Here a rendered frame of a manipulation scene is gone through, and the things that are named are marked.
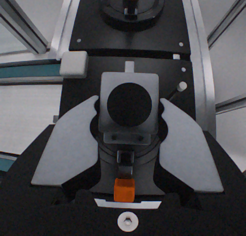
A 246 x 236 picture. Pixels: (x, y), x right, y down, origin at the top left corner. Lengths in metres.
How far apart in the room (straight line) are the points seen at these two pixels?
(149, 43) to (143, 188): 0.26
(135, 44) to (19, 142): 0.33
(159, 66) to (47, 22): 0.40
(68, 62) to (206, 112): 0.26
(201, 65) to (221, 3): 0.39
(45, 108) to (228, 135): 0.46
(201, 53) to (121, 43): 0.17
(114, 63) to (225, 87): 0.32
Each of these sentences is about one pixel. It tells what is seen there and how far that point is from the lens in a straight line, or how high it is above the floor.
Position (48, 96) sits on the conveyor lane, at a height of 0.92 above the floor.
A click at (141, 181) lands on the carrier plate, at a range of 0.25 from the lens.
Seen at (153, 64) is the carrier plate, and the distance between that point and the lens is 0.28.
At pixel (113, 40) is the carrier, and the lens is 0.30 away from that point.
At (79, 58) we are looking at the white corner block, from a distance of 0.27.
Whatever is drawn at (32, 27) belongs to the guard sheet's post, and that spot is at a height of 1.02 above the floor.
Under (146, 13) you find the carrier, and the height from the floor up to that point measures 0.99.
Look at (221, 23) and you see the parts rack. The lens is 0.38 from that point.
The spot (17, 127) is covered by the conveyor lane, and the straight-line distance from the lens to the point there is 0.39.
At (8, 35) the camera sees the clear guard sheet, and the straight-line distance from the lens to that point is 0.35.
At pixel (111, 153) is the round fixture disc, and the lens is 0.23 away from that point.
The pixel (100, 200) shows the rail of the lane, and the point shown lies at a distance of 0.28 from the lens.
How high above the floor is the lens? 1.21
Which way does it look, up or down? 81 degrees down
